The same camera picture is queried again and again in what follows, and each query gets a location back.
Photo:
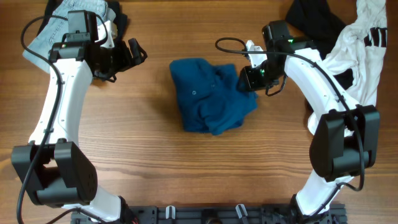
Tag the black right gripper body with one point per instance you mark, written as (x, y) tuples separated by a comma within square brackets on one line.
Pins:
[(247, 79)]

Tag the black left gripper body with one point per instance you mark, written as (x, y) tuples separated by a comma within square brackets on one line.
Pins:
[(114, 59)]

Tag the dark blue polo shirt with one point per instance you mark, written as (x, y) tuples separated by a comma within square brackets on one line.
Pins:
[(208, 97)]

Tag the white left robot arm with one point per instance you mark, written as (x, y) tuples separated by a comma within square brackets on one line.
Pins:
[(53, 170)]

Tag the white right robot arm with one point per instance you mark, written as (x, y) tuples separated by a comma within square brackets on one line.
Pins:
[(344, 132)]

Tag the black folded garment under jeans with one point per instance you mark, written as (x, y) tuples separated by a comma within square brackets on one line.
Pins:
[(122, 18)]

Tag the light blue folded jeans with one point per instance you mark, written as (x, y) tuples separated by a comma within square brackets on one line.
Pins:
[(55, 28)]

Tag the black crumpled garment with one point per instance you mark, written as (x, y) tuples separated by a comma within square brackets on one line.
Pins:
[(316, 21)]

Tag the white crumpled t-shirt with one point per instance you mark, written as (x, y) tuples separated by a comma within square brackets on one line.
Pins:
[(357, 58)]

